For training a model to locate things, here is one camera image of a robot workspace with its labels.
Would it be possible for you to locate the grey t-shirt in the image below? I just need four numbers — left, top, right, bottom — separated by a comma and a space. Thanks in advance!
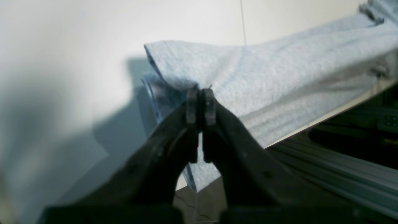
142, 0, 398, 192

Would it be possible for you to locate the aluminium table frame rail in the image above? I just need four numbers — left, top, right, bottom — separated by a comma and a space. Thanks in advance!
268, 138, 398, 219

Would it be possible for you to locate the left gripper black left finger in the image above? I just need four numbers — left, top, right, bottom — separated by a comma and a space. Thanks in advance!
41, 89, 199, 224

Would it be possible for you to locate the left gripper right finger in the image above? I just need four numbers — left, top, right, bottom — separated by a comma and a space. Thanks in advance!
201, 88, 386, 224

